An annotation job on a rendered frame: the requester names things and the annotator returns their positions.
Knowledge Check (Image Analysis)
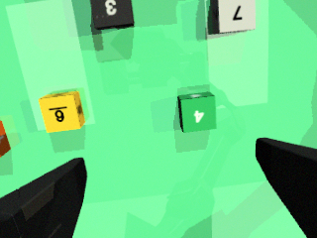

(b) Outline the green block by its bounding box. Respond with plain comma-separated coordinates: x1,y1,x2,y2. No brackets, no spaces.
177,91,217,133

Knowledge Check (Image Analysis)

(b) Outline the yellow block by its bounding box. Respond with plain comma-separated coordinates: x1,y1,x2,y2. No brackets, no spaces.
39,90,85,133

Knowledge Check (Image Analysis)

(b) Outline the orange block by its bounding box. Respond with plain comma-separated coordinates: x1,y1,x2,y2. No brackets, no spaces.
0,121,11,158

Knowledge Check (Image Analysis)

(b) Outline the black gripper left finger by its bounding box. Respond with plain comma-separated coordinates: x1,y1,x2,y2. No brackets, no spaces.
0,158,88,238

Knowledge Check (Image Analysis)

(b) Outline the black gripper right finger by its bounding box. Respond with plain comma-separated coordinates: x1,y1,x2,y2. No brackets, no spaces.
256,138,317,238

